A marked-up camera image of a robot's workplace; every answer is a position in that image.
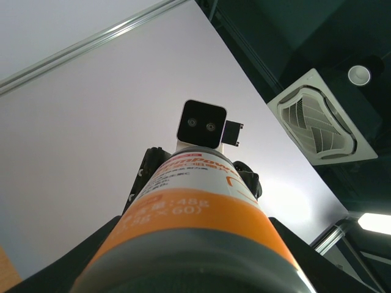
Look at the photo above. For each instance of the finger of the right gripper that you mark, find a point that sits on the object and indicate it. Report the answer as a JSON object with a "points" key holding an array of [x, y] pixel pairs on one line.
{"points": [[250, 178], [153, 158]]}

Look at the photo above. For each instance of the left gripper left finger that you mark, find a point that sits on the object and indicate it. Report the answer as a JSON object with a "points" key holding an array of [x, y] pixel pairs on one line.
{"points": [[61, 274]]}

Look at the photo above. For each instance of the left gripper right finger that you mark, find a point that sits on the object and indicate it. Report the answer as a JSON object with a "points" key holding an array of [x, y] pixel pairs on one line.
{"points": [[323, 275]]}

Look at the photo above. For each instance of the orange pill bottle grey cap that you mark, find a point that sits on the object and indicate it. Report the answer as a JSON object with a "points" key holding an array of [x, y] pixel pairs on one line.
{"points": [[194, 227]]}

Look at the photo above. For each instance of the bright ceiling light panel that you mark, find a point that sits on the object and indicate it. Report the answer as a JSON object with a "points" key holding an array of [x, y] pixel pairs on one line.
{"points": [[378, 223]]}

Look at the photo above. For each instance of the square ceiling air vent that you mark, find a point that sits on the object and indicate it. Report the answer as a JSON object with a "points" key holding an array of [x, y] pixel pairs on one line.
{"points": [[318, 124]]}

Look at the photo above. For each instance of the round ceiling spotlight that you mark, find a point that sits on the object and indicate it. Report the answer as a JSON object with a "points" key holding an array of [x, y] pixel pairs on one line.
{"points": [[359, 75]]}

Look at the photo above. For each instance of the right aluminium corner post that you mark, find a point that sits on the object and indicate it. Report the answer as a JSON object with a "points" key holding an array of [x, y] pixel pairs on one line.
{"points": [[68, 54]]}

